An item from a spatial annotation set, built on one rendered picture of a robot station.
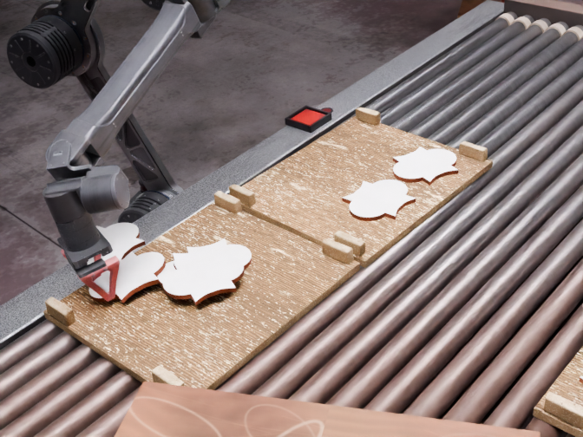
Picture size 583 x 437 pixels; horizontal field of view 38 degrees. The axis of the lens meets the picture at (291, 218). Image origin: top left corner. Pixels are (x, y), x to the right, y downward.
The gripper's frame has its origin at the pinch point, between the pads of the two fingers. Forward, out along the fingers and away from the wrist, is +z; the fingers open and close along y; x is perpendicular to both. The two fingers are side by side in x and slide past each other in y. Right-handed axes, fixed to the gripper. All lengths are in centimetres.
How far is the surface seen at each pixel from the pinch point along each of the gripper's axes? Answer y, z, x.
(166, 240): 8.1, 2.2, -14.7
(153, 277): -4.6, 0.1, -7.7
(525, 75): 22, 13, -114
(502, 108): 12, 12, -98
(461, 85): 28, 11, -99
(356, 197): -2.2, 6.1, -49.4
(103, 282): 1.3, 0.2, -0.6
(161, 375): -26.5, 2.1, 0.4
